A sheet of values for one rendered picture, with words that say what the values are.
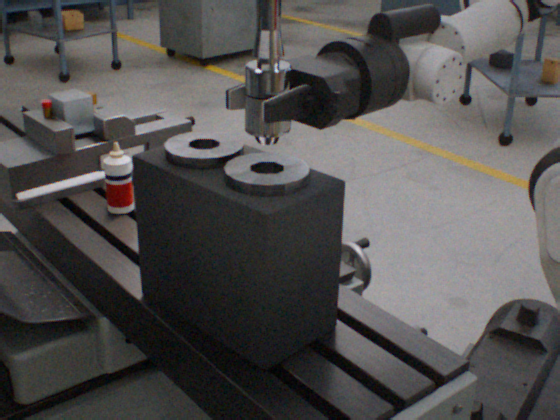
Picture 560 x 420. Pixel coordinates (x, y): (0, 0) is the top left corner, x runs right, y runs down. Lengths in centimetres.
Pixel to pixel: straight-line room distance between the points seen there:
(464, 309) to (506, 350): 123
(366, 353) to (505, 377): 60
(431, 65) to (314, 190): 21
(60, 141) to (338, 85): 58
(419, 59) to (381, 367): 35
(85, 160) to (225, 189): 52
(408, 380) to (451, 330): 177
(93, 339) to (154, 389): 15
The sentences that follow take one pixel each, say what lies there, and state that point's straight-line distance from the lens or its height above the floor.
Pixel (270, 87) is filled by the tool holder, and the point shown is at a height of 122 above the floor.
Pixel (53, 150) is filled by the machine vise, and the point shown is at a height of 100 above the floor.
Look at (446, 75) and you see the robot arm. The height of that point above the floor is 120.
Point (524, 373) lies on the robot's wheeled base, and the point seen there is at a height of 59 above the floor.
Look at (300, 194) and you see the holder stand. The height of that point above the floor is 111.
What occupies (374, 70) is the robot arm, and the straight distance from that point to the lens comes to 80.
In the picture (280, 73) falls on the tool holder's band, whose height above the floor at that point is 123.
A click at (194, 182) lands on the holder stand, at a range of 77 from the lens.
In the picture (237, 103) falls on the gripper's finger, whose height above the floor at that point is 120.
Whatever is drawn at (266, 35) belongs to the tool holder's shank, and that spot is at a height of 127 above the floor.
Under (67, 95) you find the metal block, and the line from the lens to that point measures 126.
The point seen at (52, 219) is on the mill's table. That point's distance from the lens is 115.
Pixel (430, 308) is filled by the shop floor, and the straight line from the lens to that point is 266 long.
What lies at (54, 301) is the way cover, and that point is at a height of 86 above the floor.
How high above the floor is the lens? 142
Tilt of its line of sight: 25 degrees down
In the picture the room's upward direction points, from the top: 1 degrees clockwise
